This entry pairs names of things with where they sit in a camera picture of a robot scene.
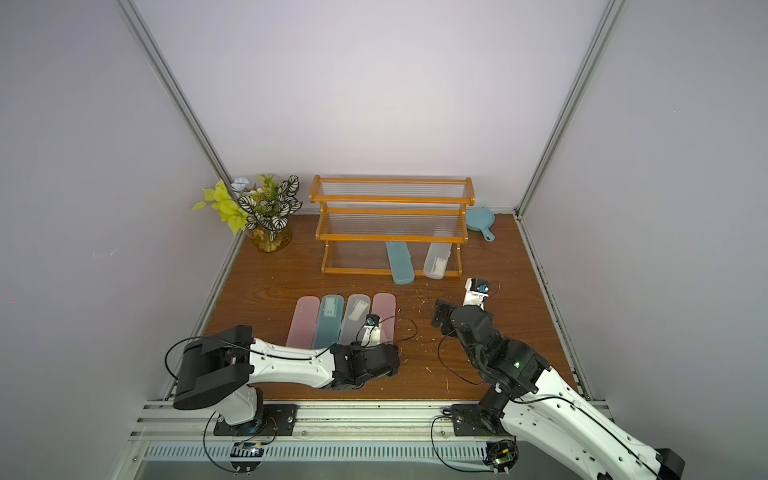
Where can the short teal pencil case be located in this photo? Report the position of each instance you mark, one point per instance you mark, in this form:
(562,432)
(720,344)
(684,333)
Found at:
(400,262)

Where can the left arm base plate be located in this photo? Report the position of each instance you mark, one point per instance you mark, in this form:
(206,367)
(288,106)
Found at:
(272,420)

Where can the potted plant in glass vase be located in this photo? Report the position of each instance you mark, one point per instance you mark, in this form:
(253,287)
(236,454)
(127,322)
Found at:
(261,210)

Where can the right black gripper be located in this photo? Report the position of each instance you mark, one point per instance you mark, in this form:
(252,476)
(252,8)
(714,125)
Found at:
(444,315)

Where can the long pink pencil case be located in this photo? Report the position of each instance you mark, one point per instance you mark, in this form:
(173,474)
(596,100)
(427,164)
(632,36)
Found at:
(303,323)

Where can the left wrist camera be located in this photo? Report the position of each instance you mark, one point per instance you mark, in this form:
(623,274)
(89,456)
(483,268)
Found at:
(369,334)

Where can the short pink pencil case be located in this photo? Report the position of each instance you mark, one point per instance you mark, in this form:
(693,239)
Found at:
(384,305)

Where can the circuit board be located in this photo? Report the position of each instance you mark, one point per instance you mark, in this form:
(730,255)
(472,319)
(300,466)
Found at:
(501,456)
(245,457)

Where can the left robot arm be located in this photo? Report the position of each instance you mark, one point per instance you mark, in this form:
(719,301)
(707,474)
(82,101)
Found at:
(222,371)

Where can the aluminium rail frame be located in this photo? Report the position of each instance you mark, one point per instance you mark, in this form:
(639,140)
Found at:
(357,431)

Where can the long teal pencil case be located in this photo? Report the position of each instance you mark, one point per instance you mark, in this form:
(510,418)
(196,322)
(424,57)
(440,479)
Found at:
(329,321)

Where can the long clear white pencil case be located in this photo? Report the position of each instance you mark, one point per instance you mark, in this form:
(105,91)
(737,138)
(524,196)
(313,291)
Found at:
(356,310)

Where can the right circuit board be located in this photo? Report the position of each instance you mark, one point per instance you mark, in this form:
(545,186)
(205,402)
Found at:
(501,456)

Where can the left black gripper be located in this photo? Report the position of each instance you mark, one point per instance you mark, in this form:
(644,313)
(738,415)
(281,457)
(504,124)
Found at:
(396,352)

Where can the short clear white pencil case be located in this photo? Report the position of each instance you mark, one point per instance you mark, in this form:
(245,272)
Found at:
(436,261)

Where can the orange wooden three-tier shelf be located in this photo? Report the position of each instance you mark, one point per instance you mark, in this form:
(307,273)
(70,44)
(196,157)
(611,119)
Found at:
(359,215)

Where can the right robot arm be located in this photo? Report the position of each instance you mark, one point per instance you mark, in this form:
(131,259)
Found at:
(528,398)

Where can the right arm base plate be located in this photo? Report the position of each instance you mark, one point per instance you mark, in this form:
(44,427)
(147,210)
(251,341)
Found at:
(472,420)

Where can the left circuit board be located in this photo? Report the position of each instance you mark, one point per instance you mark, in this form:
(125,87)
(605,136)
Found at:
(245,457)

